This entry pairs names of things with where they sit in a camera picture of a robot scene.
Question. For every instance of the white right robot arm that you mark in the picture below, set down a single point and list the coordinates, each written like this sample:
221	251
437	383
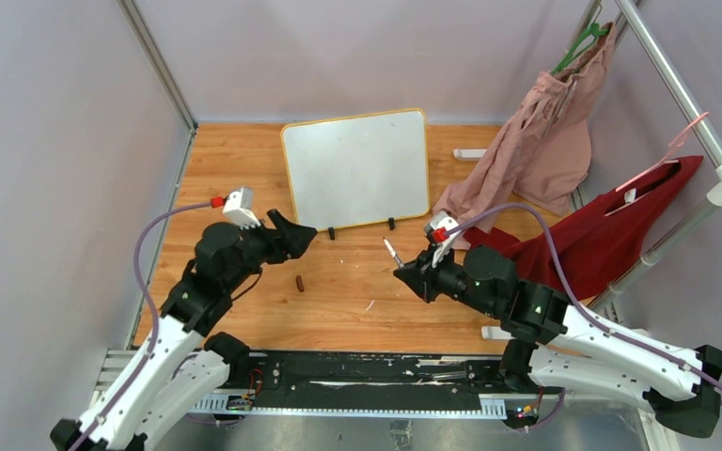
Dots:
555	344

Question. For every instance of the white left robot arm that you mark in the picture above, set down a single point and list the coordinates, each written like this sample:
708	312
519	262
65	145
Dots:
174	336

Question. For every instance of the white marker pen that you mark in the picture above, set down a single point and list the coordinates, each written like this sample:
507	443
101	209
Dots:
393	253

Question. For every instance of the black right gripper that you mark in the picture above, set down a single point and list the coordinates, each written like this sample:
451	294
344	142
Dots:
421	277

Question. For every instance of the white whiteboard eraser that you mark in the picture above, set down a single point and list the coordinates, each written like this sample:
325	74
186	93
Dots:
468	154

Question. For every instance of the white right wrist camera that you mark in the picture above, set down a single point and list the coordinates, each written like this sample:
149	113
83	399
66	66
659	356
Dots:
441	231

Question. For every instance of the metal clothes rack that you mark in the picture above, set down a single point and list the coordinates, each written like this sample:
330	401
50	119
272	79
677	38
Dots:
680	299

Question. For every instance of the red hanging garment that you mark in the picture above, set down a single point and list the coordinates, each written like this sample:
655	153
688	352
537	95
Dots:
601	241

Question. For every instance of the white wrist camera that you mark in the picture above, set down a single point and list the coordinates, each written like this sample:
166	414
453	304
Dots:
441	231
238	209

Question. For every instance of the pink clothes hanger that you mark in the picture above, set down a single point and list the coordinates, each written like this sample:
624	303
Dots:
673	146

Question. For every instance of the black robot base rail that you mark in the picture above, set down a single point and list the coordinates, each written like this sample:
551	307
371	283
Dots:
221	386

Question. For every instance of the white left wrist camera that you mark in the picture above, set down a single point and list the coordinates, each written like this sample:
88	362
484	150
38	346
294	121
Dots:
238	209

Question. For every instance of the aluminium corner frame post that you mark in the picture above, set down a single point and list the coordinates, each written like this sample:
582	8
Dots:
147	42

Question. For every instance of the green clothes hanger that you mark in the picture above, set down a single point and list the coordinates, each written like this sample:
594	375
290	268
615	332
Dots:
586	38

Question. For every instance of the yellow framed whiteboard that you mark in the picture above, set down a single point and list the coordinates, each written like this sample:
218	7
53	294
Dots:
358	170

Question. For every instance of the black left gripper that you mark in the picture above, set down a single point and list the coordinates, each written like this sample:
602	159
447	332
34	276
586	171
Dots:
290	241

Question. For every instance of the pink hanging garment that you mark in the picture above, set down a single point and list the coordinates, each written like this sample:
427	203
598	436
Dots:
543	152

